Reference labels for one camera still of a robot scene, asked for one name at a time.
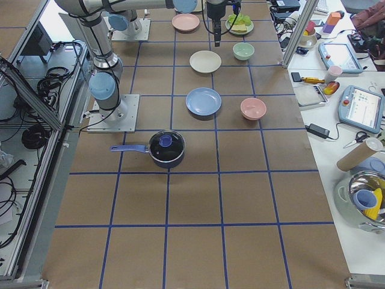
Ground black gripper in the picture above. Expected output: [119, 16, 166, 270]
[206, 0, 226, 47]

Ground pink plate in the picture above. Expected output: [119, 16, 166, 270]
[171, 14, 200, 32]

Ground blue plate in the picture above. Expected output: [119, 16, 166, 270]
[186, 87, 222, 117]

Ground green lettuce leaf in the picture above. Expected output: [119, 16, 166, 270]
[227, 13, 252, 26]

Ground bread slice on plate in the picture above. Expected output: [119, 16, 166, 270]
[230, 24, 247, 34]

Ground green plate with food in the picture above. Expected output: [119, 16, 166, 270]
[225, 21, 254, 36]

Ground green bowl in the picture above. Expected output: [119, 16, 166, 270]
[232, 42, 255, 61]

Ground cream white plate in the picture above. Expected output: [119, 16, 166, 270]
[189, 51, 222, 73]

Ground pink bowl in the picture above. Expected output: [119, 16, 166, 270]
[240, 98, 267, 120]

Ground white kitchen scale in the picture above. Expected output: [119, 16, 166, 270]
[294, 85, 328, 110]

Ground far teach pendant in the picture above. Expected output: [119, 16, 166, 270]
[318, 42, 363, 74]

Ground teach pendant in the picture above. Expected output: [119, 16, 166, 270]
[337, 85, 384, 134]
[318, 42, 363, 74]

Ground toy mango fruit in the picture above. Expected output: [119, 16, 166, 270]
[323, 81, 340, 95]

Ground blue saucepan with lid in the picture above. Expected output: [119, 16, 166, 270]
[110, 129, 185, 169]

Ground black power adapter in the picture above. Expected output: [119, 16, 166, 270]
[305, 123, 330, 139]

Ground near teach pendant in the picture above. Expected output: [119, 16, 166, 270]
[337, 85, 384, 134]

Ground black control box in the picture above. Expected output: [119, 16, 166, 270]
[17, 22, 53, 63]

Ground scissors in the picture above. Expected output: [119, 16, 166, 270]
[343, 131, 369, 149]

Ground cardboard tube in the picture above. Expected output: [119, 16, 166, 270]
[336, 137, 383, 172]

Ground steel mixing bowl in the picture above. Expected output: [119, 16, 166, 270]
[348, 170, 384, 229]

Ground blue cup in bowl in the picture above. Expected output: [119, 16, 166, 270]
[353, 189, 378, 210]

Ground aluminium frame post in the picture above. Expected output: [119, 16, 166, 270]
[282, 0, 318, 69]

